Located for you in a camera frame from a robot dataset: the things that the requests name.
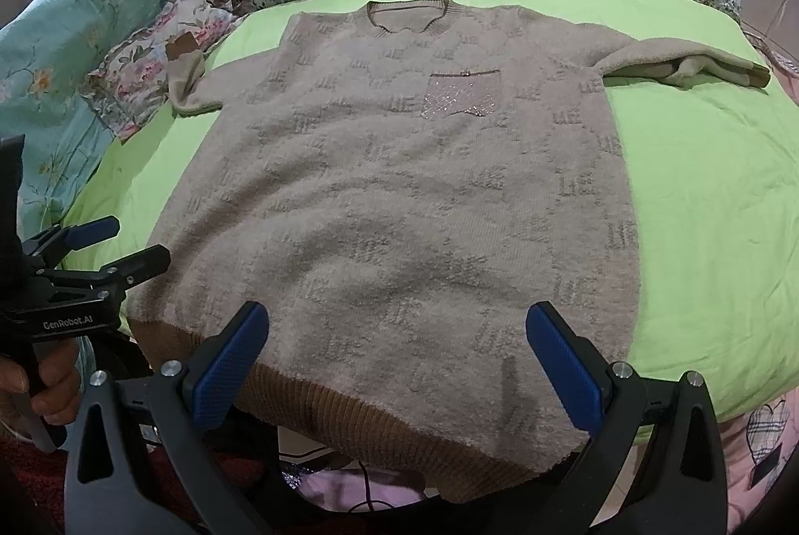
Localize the person's left hand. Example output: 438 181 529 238
1 339 80 436

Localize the green blanket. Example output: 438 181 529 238
58 0 799 449

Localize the pink floral pillow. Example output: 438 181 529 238
80 0 242 142

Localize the pink patterned bedsheet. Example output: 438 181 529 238
719 389 798 534

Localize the beige knit sweater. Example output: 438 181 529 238
126 0 769 501

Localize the teal floral duvet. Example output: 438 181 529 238
1 0 168 238

